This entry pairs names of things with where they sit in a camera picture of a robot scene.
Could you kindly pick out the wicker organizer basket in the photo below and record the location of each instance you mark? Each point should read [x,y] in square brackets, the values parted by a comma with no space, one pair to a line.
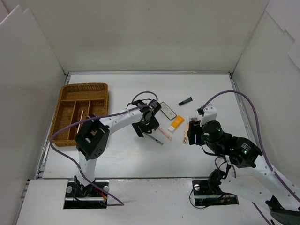
[77,102]

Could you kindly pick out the checkered eyeliner pen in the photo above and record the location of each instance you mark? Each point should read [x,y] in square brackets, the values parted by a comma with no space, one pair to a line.
[153,138]

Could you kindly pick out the orange sunscreen tube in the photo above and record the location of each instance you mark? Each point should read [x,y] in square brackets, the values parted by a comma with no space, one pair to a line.
[176,123]

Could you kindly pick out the gold-rimmed compact palette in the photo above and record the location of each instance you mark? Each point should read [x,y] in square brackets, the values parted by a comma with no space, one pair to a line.
[167,111]

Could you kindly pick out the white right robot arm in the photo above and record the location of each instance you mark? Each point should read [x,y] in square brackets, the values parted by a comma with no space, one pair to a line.
[278,195]

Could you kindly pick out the beige foundation tube gold cap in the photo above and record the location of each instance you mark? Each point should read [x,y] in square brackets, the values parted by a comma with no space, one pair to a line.
[185,138]

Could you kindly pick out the pink cosmetic pencil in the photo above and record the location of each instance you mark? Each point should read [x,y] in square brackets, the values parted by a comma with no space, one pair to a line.
[165,134]

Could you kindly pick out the brown eyeshadow palette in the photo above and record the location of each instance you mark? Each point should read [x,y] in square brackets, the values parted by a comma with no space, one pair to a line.
[193,119]

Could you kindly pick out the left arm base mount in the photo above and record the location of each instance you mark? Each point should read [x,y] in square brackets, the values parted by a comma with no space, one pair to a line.
[86,198]

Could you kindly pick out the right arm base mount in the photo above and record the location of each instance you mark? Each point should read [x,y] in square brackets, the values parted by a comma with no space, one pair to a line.
[206,192]

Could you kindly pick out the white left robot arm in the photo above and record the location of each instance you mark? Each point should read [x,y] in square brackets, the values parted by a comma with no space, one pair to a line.
[92,138]

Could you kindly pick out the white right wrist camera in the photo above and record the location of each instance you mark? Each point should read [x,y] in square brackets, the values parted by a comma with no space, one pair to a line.
[209,113]

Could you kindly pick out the black cosmetic tube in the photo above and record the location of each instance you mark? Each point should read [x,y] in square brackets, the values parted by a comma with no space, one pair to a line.
[188,100]

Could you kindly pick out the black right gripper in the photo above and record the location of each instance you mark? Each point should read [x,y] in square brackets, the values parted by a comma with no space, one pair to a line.
[192,132]

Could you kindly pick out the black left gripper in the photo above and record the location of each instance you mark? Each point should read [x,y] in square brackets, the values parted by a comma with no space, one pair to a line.
[142,127]

